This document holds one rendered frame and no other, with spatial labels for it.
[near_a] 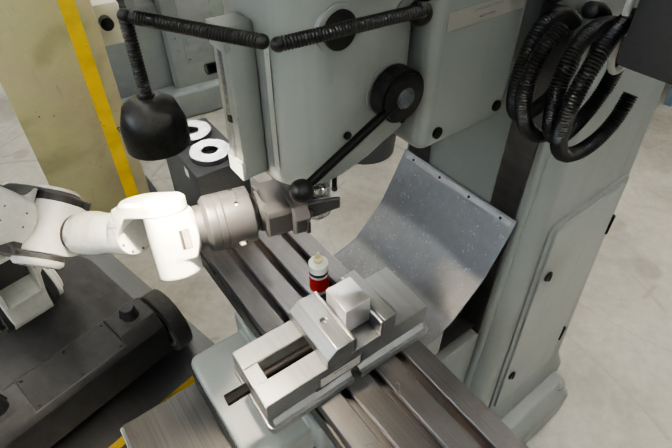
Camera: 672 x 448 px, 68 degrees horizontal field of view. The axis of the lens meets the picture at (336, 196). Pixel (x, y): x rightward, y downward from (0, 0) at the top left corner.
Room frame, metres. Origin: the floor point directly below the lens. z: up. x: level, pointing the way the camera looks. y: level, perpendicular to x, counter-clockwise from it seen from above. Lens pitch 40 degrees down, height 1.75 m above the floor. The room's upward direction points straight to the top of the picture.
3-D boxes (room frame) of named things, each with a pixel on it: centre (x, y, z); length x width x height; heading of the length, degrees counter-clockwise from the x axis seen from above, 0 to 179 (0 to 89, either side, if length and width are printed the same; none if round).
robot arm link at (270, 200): (0.58, 0.12, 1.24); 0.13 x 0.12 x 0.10; 23
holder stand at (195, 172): (0.94, 0.31, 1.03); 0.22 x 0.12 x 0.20; 36
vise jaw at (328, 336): (0.52, 0.02, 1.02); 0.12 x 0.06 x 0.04; 35
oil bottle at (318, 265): (0.68, 0.04, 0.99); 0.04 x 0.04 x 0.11
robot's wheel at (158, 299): (0.92, 0.52, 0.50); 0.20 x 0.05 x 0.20; 50
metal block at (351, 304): (0.55, -0.02, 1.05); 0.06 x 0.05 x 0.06; 35
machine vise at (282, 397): (0.53, 0.00, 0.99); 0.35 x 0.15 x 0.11; 125
